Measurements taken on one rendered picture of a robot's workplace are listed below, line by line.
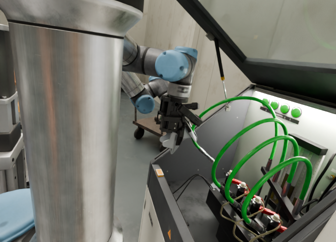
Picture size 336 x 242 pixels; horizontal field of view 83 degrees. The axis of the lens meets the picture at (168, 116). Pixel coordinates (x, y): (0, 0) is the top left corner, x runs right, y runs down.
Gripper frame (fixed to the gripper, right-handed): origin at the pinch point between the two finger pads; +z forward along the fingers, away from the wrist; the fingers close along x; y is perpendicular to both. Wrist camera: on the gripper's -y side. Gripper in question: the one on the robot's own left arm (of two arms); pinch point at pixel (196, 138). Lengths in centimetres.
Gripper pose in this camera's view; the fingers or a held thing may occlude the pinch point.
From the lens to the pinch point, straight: 88.2
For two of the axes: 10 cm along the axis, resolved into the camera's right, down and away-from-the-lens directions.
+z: 4.9, 8.6, -1.2
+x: -2.6, 0.1, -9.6
